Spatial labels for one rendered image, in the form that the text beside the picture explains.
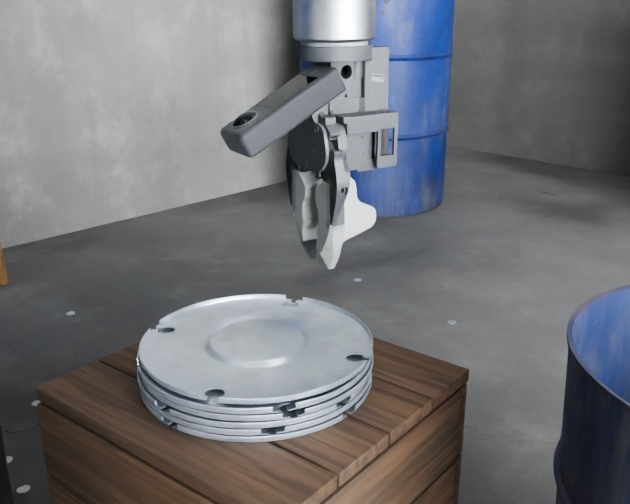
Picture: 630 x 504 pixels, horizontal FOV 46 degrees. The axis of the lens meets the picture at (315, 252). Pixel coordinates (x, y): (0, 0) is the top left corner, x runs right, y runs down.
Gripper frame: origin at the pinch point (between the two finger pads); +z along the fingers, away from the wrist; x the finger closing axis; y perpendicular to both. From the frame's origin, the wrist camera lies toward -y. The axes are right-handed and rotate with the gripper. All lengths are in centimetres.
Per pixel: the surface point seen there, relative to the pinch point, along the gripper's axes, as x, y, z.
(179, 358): 16.9, -9.1, 17.1
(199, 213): 197, 64, 57
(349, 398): 2.2, 5.8, 19.7
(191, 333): 22.6, -5.3, 17.2
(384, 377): 7.1, 14.3, 21.8
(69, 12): 201, 25, -17
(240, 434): 3.2, -7.6, 20.5
